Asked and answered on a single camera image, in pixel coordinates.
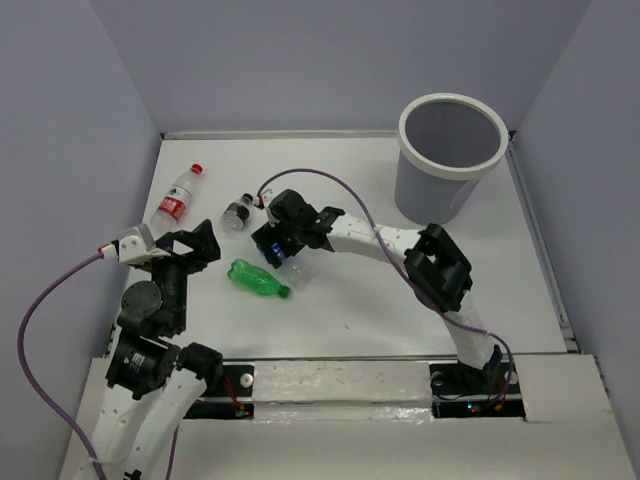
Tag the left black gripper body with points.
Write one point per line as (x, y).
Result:
(174, 271)

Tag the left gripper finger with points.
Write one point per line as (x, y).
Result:
(164, 245)
(203, 243)

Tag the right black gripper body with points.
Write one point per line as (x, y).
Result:
(294, 227)

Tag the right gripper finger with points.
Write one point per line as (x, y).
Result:
(292, 248)
(269, 243)

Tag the blue label bottle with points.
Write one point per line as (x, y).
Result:
(297, 271)

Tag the black cap clear bottle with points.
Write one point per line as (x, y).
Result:
(238, 213)

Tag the green plastic bottle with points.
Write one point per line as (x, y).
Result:
(256, 280)

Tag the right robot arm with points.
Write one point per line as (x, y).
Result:
(437, 271)

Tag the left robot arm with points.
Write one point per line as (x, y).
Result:
(151, 383)

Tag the white round bin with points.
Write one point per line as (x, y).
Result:
(447, 144)

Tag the red label water bottle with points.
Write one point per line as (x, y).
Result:
(176, 201)

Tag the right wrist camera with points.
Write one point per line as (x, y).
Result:
(263, 202)

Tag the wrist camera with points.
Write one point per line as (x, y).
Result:
(134, 246)
(263, 202)

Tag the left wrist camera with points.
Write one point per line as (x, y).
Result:
(134, 246)

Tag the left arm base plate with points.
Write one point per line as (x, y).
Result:
(231, 398)

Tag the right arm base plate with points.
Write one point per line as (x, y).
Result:
(460, 392)

